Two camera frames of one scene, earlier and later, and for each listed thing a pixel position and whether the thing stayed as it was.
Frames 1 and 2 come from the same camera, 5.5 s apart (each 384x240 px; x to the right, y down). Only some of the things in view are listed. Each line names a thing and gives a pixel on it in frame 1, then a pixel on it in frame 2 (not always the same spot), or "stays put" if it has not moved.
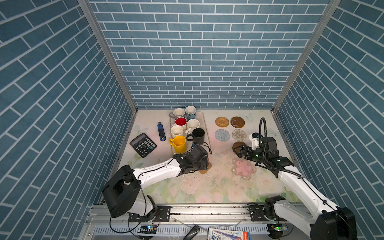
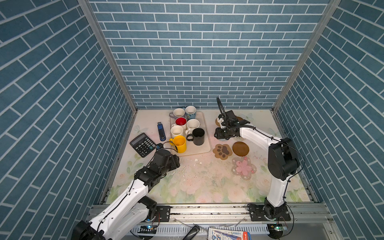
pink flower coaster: x=243 y=167 stays put
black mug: x=197 y=136 stays put
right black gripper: x=242 y=150 to x=218 y=134
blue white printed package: x=216 y=234 stays put
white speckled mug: x=192 y=124 stays put
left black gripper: x=204 y=160 to x=174 y=161
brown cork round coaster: x=237 y=144 stays put
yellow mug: x=179 y=142 stays put
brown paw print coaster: x=206 y=171 to x=222 y=151
